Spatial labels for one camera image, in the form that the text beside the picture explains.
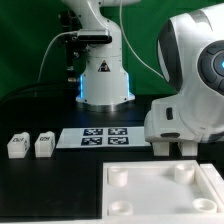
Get black camera stand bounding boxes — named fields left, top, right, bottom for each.
left=59, top=10, right=86, bottom=83

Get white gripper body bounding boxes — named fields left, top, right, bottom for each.
left=144, top=96, right=224, bottom=143

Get white camera cable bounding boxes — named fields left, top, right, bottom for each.
left=35, top=31, right=80, bottom=98

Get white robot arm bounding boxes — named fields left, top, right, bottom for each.
left=61, top=0, right=224, bottom=143

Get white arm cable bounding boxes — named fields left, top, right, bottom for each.
left=118, top=0, right=165, bottom=80

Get white marker sheet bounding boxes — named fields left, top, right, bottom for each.
left=56, top=126, right=149, bottom=149

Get white camera on stand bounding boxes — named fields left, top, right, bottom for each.
left=77, top=29, right=112, bottom=44

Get black cables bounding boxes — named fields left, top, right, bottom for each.
left=0, top=79, right=81, bottom=105

